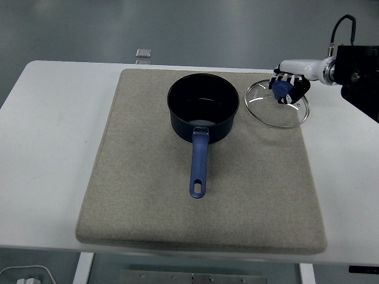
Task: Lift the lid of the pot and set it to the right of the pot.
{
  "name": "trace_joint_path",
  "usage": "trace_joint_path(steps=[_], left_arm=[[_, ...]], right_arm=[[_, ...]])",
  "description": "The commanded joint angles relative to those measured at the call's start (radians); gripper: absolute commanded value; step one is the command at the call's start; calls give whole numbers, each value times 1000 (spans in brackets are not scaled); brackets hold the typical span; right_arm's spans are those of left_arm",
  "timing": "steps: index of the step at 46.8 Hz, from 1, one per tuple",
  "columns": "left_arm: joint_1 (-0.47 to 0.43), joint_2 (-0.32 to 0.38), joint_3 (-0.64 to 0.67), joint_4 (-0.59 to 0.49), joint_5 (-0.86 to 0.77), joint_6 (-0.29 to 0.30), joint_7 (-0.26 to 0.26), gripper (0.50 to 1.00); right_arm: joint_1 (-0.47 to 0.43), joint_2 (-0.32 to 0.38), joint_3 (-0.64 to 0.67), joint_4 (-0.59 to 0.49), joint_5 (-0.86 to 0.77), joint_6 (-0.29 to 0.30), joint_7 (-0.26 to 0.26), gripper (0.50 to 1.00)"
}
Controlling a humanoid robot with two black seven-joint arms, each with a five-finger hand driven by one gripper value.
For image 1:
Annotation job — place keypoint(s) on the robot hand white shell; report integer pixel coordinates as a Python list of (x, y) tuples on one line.
[(302, 67)]

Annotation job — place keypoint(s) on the glass lid with blue knob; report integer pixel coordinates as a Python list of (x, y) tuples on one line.
[(266, 109)]

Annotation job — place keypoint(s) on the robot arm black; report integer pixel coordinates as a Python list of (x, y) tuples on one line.
[(358, 77)]

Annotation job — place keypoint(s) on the silver square floor plate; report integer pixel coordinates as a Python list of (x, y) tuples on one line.
[(143, 52), (143, 61)]

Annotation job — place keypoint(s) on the beige fabric mat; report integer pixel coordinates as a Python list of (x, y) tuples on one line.
[(148, 192)]

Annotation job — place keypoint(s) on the white table leg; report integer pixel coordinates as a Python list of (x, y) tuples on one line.
[(307, 274), (83, 269)]

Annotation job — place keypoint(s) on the black flat bar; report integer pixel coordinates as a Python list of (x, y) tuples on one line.
[(364, 269)]

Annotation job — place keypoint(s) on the white power plug block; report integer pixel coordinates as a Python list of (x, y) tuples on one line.
[(28, 281)]

